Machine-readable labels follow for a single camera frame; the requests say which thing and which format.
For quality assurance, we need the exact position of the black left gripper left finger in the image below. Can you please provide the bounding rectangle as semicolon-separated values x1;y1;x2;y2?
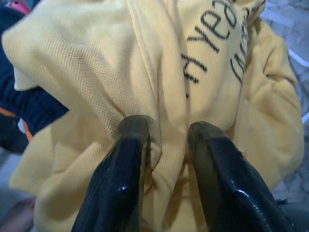
71;115;152;232

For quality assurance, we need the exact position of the navy garment orange stripe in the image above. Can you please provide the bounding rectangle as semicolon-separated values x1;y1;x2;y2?
0;4;70;153

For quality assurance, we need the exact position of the yellow shirt black lettering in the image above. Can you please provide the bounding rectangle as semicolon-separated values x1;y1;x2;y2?
1;0;305;232

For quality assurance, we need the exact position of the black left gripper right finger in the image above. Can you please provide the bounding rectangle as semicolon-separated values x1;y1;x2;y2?
187;121;298;232

